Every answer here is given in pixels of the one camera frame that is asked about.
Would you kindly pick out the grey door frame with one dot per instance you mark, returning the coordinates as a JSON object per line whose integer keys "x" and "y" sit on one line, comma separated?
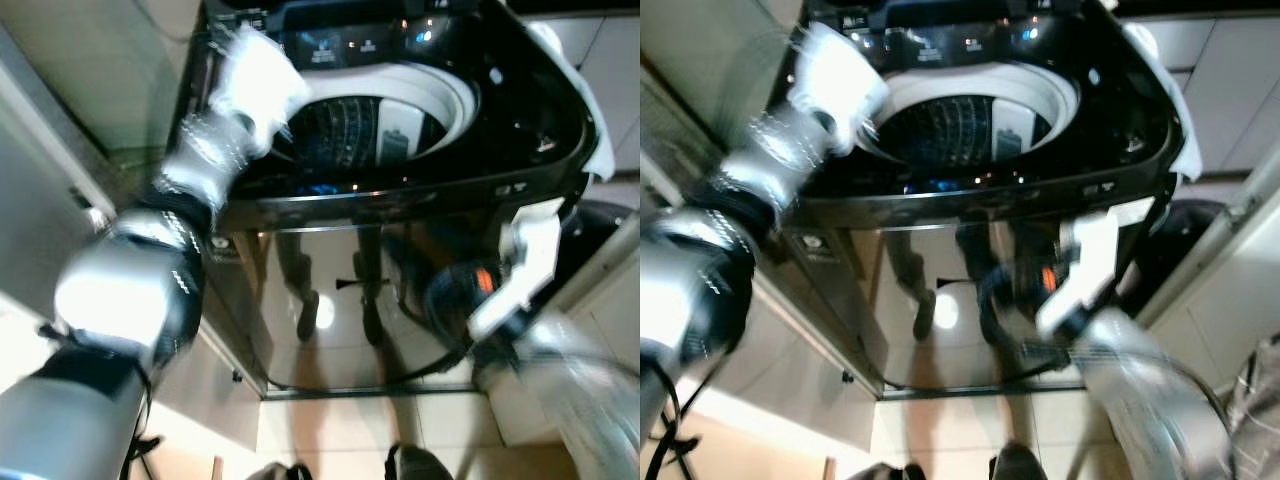
{"x": 670, "y": 130}
{"x": 40, "y": 170}

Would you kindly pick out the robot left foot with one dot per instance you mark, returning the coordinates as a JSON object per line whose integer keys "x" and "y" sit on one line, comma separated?
{"x": 890, "y": 471}
{"x": 280, "y": 471}

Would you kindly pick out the black round bin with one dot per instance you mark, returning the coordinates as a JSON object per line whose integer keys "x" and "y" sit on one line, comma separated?
{"x": 1175, "y": 250}

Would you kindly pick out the black washer control panel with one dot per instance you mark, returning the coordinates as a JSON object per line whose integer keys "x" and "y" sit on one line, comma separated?
{"x": 380, "y": 42}
{"x": 960, "y": 40}

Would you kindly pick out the white-rimmed washer drum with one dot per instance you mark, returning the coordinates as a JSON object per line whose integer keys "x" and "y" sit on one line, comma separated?
{"x": 940, "y": 135}
{"x": 350, "y": 135}

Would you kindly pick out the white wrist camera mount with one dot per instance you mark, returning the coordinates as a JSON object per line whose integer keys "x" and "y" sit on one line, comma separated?
{"x": 835, "y": 80}
{"x": 255, "y": 85}
{"x": 1090, "y": 260}
{"x": 530, "y": 260}

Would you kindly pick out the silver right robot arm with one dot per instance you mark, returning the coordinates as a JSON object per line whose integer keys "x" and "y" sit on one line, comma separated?
{"x": 580, "y": 400}
{"x": 1150, "y": 400}

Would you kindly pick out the white cabinet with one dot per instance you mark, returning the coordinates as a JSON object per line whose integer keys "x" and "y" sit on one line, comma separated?
{"x": 610, "y": 300}
{"x": 1220, "y": 290}

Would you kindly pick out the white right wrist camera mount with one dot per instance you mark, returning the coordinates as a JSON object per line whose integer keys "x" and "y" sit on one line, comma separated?
{"x": 530, "y": 260}
{"x": 1090, "y": 260}

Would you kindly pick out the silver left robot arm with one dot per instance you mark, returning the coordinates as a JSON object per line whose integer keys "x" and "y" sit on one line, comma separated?
{"x": 130, "y": 290}
{"x": 690, "y": 290}

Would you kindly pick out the black top-load washing machine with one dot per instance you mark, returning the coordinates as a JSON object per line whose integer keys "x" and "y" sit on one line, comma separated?
{"x": 330, "y": 290}
{"x": 900, "y": 300}

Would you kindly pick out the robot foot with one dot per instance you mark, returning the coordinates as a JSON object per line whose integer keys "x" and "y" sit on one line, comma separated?
{"x": 890, "y": 471}
{"x": 280, "y": 471}
{"x": 1020, "y": 463}
{"x": 418, "y": 465}

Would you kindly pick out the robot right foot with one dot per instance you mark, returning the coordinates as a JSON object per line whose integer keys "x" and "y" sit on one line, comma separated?
{"x": 418, "y": 465}
{"x": 1020, "y": 463}

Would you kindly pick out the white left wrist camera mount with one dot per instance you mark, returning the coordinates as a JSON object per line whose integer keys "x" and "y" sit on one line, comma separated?
{"x": 835, "y": 80}
{"x": 255, "y": 85}

